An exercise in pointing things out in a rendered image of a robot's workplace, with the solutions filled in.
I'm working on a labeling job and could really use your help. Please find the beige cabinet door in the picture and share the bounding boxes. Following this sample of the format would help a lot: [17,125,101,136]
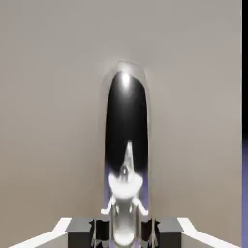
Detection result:
[0,0,242,248]

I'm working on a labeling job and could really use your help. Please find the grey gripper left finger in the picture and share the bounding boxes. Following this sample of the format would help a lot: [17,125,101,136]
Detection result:
[7,217,106,248]

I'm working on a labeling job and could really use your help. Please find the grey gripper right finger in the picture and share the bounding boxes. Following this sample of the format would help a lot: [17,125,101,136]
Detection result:
[142,217,236,248]

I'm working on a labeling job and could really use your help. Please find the shiny curved metal handle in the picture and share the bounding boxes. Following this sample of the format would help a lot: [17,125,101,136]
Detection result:
[97,59,156,248]

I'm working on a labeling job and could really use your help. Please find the beige cabinet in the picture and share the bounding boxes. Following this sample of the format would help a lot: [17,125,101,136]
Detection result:
[241,0,244,140]

